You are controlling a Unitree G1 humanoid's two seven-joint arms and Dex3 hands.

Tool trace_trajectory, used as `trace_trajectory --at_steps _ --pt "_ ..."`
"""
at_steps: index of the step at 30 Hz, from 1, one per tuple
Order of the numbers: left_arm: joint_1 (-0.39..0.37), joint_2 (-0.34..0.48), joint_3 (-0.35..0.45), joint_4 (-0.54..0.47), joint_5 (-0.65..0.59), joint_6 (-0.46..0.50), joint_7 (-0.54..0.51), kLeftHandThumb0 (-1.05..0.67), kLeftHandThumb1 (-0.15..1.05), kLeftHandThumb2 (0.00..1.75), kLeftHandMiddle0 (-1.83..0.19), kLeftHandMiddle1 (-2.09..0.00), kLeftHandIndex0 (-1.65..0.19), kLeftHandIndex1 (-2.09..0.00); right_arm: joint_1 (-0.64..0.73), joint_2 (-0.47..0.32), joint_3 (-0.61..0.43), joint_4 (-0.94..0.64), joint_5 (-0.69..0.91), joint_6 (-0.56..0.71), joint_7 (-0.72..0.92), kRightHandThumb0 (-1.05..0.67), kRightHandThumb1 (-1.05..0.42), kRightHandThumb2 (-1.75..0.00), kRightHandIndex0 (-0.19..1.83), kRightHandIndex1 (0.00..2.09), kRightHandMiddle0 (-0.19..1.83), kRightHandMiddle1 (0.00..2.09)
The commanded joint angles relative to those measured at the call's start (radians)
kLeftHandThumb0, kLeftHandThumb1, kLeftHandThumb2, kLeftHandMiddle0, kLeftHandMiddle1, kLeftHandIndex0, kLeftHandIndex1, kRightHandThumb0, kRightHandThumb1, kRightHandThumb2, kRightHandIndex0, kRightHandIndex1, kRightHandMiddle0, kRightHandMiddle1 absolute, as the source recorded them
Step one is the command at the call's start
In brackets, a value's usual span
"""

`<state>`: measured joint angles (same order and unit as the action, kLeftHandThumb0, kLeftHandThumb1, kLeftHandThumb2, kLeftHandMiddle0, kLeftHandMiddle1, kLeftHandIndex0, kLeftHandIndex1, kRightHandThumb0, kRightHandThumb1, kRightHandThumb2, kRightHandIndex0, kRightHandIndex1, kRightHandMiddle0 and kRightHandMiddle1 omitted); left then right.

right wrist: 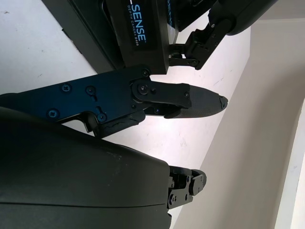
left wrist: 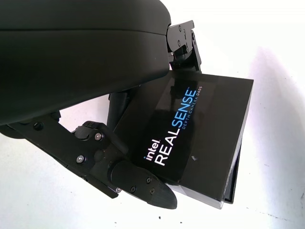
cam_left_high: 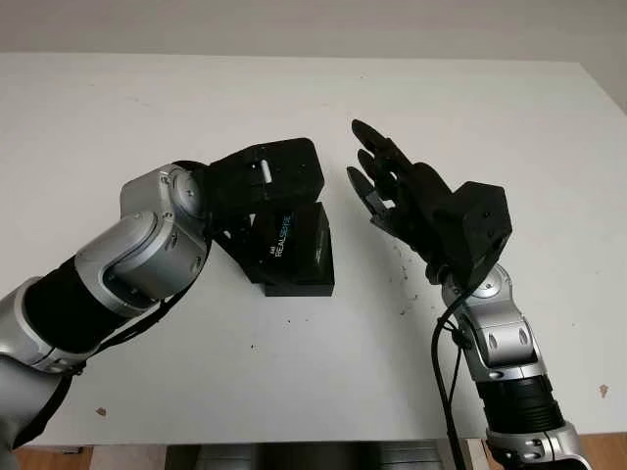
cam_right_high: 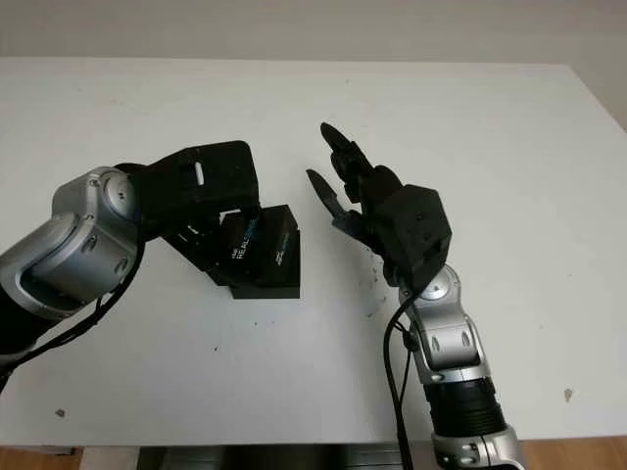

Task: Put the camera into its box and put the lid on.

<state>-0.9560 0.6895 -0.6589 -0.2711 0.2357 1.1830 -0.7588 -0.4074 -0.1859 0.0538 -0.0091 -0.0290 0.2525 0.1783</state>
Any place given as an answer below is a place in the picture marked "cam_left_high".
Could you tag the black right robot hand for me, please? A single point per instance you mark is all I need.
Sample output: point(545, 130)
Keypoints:
point(421, 210)

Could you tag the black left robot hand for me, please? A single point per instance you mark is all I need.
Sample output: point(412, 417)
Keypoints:
point(240, 240)

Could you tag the black RealSense box lid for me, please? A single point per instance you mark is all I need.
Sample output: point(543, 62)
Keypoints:
point(299, 240)

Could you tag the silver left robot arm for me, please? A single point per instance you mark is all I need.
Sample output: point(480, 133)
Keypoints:
point(132, 249)

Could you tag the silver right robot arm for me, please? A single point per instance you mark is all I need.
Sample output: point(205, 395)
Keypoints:
point(509, 343)

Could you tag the black box base with insert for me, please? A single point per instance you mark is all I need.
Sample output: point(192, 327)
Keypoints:
point(299, 290)

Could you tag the dark grey robot torso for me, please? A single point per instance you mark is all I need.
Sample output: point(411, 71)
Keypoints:
point(318, 455)

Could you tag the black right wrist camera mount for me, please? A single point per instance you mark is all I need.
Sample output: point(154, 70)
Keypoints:
point(485, 220)

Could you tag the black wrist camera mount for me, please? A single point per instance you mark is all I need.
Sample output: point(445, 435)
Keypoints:
point(485, 220)
point(289, 166)

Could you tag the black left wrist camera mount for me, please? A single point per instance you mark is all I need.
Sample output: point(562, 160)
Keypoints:
point(289, 166)

